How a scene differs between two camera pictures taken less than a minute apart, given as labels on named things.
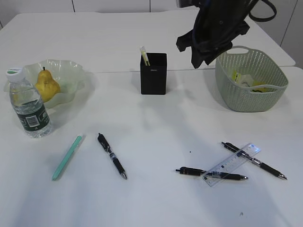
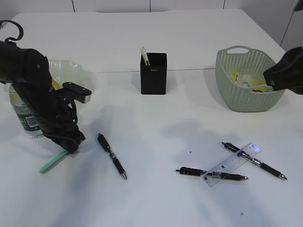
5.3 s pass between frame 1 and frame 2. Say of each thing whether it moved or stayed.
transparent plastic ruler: stayed
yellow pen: stayed
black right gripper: moved
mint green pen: moved
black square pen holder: stayed
